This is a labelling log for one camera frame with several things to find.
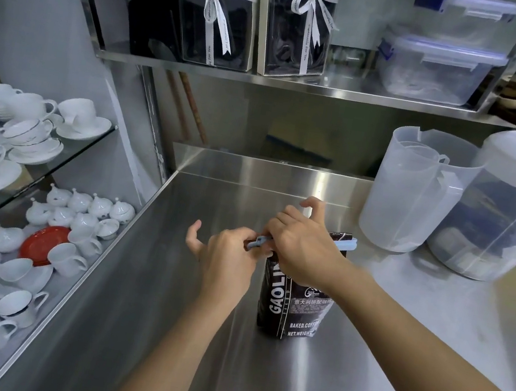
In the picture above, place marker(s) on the red plate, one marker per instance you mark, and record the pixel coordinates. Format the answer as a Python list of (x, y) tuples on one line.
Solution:
[(38, 243)]

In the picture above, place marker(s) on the person's left forearm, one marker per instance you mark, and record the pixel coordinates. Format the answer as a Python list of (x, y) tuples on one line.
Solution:
[(173, 360)]

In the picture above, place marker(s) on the person's left hand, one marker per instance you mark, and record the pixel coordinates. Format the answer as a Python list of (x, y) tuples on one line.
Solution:
[(222, 268)]

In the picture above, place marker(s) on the translucent plastic pitcher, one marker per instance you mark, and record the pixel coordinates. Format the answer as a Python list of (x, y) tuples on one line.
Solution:
[(403, 201)]

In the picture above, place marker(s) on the group of white lidded pots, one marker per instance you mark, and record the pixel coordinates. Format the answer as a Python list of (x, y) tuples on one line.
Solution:
[(84, 212)]

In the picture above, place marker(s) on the light blue bag clip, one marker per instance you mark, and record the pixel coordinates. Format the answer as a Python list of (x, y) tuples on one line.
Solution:
[(347, 244)]

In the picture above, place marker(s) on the dark packets in tub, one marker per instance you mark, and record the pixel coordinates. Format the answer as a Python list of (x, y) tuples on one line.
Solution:
[(502, 222)]

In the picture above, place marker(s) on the stainless steel wall shelf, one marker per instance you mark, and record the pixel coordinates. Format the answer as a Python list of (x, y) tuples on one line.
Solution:
[(304, 87)]

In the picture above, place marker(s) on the small translucent measuring jug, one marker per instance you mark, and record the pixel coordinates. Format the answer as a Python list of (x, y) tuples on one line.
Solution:
[(419, 164)]

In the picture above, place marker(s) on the person's right little finger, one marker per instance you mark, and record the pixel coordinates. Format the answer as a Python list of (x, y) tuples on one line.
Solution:
[(316, 208)]

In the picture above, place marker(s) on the wooden sticks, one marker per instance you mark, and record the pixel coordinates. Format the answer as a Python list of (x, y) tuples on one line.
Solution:
[(191, 107)]

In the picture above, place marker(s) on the person's right forearm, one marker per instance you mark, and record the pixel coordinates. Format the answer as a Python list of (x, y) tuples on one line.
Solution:
[(414, 349)]

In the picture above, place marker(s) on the glass cabinet shelf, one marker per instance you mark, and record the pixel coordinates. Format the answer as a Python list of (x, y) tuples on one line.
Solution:
[(79, 150)]

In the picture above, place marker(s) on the clear gift box white ribbon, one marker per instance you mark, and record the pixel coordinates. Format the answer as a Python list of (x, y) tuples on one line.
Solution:
[(219, 11), (297, 23)]

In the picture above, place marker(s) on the clear food container blue lid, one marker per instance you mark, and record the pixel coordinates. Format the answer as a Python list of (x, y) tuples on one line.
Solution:
[(436, 70), (467, 11)]

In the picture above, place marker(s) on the large clear tub white lid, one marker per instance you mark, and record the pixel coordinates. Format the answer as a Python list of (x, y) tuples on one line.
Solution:
[(515, 170)]

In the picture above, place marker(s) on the black coffee bean bag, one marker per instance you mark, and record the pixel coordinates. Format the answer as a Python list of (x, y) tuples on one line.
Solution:
[(290, 313)]

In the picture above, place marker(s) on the person's left little finger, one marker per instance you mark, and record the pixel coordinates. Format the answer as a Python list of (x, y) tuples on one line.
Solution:
[(193, 236)]

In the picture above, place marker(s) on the black box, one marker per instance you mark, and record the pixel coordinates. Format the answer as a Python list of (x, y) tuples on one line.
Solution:
[(149, 19)]

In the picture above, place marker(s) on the person's right hand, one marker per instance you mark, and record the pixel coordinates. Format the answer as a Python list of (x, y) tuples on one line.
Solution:
[(307, 252)]

